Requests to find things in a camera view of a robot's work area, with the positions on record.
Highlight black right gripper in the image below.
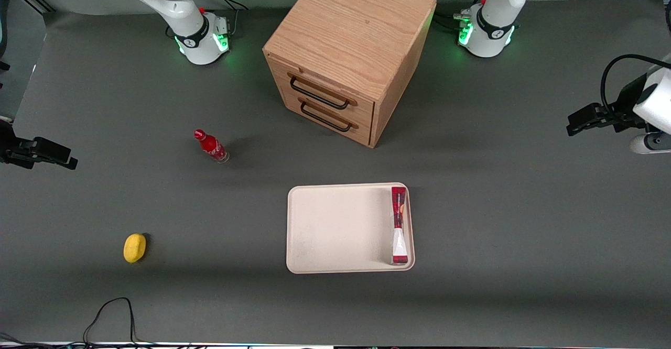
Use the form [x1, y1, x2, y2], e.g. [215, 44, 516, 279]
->
[0, 121, 79, 171]

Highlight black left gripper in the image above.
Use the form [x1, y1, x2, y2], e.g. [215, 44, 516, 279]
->
[566, 73, 650, 137]

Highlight red cookie box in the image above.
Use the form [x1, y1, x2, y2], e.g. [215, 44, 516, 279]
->
[390, 186, 410, 265]

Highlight beige plastic tray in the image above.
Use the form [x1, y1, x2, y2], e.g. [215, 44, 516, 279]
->
[286, 182, 416, 275]

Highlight dark grey table mat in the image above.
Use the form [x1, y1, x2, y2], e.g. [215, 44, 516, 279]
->
[0, 0, 671, 345]

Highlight yellow lemon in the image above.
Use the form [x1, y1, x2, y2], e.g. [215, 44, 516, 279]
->
[123, 233, 147, 264]

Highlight black curved stand part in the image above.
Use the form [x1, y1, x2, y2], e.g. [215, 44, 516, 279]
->
[0, 0, 17, 73]

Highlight red cola bottle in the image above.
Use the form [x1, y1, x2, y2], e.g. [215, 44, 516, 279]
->
[193, 129, 230, 164]

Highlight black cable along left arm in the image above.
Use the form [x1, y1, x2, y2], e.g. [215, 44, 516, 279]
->
[600, 54, 671, 114]

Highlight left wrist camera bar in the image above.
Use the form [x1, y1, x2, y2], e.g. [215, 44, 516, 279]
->
[629, 133, 671, 155]

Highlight black looped cable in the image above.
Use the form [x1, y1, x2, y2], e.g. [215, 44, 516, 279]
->
[83, 297, 158, 347]

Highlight black left arm base cables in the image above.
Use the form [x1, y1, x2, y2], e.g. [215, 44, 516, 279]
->
[434, 11, 472, 34]

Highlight black cable bundle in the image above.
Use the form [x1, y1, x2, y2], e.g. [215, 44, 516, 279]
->
[0, 332, 79, 349]

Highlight black metal drawer handle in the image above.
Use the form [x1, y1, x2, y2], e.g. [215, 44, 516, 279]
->
[289, 77, 351, 111]
[300, 102, 353, 133]

